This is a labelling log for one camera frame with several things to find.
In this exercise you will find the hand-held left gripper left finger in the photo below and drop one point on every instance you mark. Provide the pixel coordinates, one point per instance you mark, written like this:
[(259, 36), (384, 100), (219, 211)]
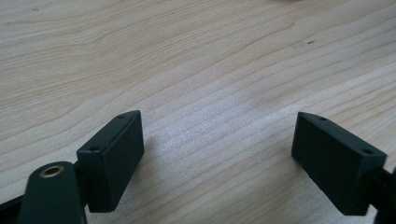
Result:
[(112, 165)]

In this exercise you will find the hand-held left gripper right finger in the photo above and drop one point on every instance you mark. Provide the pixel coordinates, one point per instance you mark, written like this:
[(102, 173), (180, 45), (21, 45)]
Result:
[(336, 168)]

